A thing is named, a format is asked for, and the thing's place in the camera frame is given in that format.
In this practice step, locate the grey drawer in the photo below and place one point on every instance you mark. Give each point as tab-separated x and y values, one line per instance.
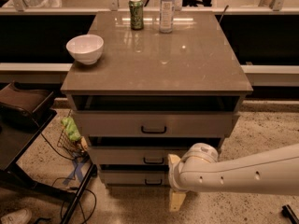
132	156
134	178
155	124

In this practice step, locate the green plush toy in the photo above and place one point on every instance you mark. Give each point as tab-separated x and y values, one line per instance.
70	128

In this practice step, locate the white shoe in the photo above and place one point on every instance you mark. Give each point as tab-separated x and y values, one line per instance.
22	216

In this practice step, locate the dark brown tray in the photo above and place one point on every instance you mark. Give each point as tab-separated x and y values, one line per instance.
24	107

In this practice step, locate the clear plastic water bottle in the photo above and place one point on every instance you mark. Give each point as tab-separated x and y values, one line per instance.
167	8

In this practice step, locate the black object floor corner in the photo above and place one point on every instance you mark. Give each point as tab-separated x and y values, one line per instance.
288	213

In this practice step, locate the green soda can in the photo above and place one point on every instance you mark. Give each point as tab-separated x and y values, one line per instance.
136	14

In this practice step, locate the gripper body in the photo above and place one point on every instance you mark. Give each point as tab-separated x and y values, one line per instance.
175	175

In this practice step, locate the blue tape cross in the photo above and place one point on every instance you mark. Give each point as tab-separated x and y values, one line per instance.
76	174

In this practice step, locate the grey drawer cabinet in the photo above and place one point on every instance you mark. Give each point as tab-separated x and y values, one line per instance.
191	69

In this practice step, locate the wire basket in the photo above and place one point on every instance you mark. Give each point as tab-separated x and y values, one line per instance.
75	149

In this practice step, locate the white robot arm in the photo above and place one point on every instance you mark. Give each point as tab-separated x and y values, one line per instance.
199	170

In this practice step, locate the white ceramic bowl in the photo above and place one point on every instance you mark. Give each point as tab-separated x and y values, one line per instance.
86	49

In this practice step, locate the black side table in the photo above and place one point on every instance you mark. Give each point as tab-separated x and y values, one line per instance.
14	141

